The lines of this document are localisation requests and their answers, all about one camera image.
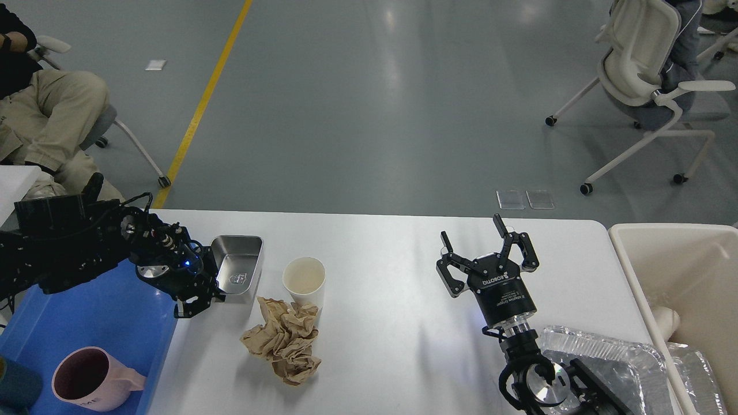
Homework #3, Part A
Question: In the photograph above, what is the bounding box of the aluminium foil tray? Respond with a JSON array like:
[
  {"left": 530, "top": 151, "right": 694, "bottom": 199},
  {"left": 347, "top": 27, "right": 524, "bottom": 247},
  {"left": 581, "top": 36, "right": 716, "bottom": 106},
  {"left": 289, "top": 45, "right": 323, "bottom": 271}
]
[{"left": 539, "top": 326, "right": 728, "bottom": 414}]

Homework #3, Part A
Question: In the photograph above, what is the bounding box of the beige plastic bin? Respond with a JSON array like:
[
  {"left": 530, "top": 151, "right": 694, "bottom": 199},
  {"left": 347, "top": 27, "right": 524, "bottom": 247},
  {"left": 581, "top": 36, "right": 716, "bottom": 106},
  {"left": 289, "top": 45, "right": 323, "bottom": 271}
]
[{"left": 609, "top": 223, "right": 737, "bottom": 414}]

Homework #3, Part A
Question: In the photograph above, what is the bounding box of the white side table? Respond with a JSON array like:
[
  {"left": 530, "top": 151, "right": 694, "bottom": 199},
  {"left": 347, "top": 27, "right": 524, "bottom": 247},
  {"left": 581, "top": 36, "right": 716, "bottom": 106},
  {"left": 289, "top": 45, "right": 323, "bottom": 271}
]
[{"left": 1, "top": 165, "right": 42, "bottom": 226}]

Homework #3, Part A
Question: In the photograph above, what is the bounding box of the stainless steel rectangular tin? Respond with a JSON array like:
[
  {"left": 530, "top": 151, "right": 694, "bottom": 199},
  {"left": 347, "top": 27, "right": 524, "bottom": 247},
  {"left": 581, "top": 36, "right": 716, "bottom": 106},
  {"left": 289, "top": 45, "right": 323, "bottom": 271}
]
[{"left": 211, "top": 235, "right": 264, "bottom": 304}]

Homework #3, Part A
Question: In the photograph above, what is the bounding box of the seated person in blue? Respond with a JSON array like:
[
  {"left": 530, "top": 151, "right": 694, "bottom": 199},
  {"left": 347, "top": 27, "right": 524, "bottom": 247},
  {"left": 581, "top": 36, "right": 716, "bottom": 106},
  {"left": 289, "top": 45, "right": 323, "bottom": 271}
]
[{"left": 611, "top": 0, "right": 705, "bottom": 131}]

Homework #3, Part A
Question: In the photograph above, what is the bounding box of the crumpled brown paper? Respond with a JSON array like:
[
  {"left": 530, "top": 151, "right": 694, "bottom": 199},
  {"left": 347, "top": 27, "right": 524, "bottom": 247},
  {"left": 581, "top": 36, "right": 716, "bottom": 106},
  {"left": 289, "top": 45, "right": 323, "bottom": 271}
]
[{"left": 240, "top": 296, "right": 322, "bottom": 387}]

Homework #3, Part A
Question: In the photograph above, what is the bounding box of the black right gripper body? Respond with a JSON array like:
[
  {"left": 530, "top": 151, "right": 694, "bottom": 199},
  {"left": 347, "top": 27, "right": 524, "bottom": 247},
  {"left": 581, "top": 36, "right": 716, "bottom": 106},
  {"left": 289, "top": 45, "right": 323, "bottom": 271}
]
[{"left": 467, "top": 253, "right": 537, "bottom": 329}]

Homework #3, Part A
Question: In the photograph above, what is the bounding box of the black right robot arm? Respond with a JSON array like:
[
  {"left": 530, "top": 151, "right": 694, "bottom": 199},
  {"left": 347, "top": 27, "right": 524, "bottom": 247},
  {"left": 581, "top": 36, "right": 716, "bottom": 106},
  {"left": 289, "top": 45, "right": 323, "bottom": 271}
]
[{"left": 436, "top": 214, "right": 630, "bottom": 414}]

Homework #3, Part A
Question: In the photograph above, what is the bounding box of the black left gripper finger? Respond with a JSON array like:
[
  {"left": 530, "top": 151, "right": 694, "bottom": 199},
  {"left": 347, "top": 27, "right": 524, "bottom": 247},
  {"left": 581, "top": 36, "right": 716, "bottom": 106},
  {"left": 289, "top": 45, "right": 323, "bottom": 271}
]
[
  {"left": 193, "top": 241, "right": 219, "bottom": 271},
  {"left": 173, "top": 291, "right": 225, "bottom": 319}
]

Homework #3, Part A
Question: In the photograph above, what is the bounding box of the white paper cup in bin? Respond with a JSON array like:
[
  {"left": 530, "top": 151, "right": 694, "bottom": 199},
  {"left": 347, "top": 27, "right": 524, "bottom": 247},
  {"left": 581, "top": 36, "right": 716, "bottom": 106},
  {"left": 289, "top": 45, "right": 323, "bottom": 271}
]
[{"left": 651, "top": 305, "right": 681, "bottom": 342}]

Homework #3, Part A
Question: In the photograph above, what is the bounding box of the pink mug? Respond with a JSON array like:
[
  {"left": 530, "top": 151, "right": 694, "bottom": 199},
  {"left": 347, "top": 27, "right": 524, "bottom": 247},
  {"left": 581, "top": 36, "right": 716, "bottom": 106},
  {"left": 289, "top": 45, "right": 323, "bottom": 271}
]
[{"left": 52, "top": 346, "right": 147, "bottom": 412}]

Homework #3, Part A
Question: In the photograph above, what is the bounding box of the grey office chair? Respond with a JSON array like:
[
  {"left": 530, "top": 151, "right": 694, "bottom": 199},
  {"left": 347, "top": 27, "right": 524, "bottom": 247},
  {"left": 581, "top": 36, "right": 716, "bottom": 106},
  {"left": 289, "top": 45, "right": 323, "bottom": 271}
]
[{"left": 27, "top": 35, "right": 172, "bottom": 188}]

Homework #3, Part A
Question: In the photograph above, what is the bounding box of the white office chair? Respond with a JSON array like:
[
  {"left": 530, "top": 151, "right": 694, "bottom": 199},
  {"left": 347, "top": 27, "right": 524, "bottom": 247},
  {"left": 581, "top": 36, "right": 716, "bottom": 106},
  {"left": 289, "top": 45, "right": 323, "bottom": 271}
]
[{"left": 545, "top": 1, "right": 735, "bottom": 195}]

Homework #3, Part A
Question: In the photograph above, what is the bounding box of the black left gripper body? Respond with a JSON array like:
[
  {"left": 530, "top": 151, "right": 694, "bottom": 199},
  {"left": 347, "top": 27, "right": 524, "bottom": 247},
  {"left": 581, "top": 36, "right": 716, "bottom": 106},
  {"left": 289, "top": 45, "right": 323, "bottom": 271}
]
[{"left": 136, "top": 242, "right": 217, "bottom": 299}]

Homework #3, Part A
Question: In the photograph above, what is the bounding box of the seated person in khaki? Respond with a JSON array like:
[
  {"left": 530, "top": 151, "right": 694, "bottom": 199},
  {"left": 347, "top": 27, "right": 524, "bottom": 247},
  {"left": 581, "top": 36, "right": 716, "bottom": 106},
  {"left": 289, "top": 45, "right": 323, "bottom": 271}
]
[{"left": 1, "top": 5, "right": 109, "bottom": 199}]

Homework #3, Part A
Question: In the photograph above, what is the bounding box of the blue plastic tray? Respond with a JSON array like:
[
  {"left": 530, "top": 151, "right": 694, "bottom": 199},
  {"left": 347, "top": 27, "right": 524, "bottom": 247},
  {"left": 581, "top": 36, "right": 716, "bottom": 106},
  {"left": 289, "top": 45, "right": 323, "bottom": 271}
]
[{"left": 1, "top": 261, "right": 176, "bottom": 414}]

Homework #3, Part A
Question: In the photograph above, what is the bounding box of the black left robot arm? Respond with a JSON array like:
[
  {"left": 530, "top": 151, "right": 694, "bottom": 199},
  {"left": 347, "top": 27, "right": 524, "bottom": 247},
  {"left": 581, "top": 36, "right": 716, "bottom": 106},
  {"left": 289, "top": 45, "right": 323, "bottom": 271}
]
[{"left": 1, "top": 173, "right": 227, "bottom": 318}]

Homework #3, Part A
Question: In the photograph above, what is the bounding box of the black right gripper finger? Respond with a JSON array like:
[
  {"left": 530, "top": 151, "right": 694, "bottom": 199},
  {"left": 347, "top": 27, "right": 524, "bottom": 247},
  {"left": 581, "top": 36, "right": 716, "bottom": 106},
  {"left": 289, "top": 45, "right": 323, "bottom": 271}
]
[
  {"left": 492, "top": 214, "right": 540, "bottom": 273},
  {"left": 436, "top": 231, "right": 477, "bottom": 299}
]

